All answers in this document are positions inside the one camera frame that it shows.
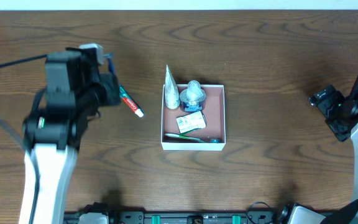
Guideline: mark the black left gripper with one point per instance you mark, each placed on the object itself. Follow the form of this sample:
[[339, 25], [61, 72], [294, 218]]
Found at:
[[110, 90]]

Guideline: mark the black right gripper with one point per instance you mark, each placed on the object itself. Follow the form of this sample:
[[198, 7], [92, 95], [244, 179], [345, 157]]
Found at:
[[328, 104]]

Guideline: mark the red Colgate toothpaste tube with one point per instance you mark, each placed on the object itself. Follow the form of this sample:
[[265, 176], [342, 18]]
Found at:
[[126, 98]]

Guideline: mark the blue disposable razor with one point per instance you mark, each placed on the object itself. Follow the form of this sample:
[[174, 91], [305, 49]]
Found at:
[[109, 58]]

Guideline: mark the white Pantene conditioner tube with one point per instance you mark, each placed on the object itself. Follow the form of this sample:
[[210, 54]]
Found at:
[[171, 94]]

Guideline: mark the green white toothbrush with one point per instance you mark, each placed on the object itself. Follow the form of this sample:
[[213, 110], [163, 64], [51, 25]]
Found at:
[[180, 136]]

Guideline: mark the green Dettol soap bar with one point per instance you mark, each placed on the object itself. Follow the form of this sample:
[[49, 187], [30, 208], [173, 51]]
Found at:
[[191, 122]]

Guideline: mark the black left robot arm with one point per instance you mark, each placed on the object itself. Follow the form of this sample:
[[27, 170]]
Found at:
[[53, 129]]

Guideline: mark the white cardboard box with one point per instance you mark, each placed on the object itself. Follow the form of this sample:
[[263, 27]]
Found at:
[[213, 136]]

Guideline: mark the black mounting rail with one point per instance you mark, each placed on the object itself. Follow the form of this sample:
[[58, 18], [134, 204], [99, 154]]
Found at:
[[258, 212]]

